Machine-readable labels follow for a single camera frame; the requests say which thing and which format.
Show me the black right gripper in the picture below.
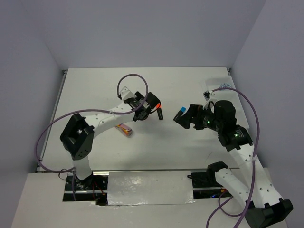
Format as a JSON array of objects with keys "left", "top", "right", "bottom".
[{"left": 175, "top": 103, "right": 222, "bottom": 132}]

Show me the orange black highlighter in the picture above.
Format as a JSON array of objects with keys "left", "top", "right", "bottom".
[{"left": 155, "top": 103, "right": 163, "bottom": 120}]

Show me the blue black highlighter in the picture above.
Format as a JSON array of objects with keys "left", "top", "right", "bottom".
[{"left": 173, "top": 107, "right": 186, "bottom": 122}]

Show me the pink capped marker tube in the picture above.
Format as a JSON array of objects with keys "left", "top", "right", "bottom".
[{"left": 115, "top": 123, "right": 133, "bottom": 137}]

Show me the blue patterned tape roll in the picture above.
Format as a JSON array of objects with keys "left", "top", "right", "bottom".
[{"left": 220, "top": 82, "right": 232, "bottom": 90}]

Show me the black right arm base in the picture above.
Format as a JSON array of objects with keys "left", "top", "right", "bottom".
[{"left": 187, "top": 172, "right": 225, "bottom": 199}]

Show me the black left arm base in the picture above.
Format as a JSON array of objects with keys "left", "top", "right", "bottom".
[{"left": 62, "top": 174, "right": 109, "bottom": 206}]

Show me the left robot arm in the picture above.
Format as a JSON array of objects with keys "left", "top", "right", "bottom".
[{"left": 60, "top": 87, "right": 161, "bottom": 190}]

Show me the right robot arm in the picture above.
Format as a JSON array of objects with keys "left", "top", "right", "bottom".
[{"left": 174, "top": 100, "right": 293, "bottom": 228}]

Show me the clear compartment tray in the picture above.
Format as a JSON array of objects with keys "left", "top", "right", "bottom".
[{"left": 202, "top": 76, "right": 249, "bottom": 130}]

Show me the silver foil covered plate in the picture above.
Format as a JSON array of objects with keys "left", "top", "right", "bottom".
[{"left": 107, "top": 171, "right": 195, "bottom": 206}]

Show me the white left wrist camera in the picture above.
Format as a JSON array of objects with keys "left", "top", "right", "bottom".
[{"left": 119, "top": 86, "right": 134, "bottom": 101}]

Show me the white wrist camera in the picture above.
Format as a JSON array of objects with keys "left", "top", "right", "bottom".
[
  {"left": 119, "top": 86, "right": 134, "bottom": 101},
  {"left": 203, "top": 91, "right": 217, "bottom": 102}
]

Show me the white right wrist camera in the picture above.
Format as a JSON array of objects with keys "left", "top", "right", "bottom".
[{"left": 203, "top": 91, "right": 217, "bottom": 102}]

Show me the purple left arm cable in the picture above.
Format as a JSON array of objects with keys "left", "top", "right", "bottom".
[{"left": 35, "top": 74, "right": 149, "bottom": 173}]

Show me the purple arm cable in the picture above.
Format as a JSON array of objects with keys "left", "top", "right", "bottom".
[
  {"left": 35, "top": 74, "right": 149, "bottom": 173},
  {"left": 205, "top": 87, "right": 260, "bottom": 228}
]

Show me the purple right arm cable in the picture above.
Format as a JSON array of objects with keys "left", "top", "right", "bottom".
[{"left": 205, "top": 87, "right": 260, "bottom": 228}]

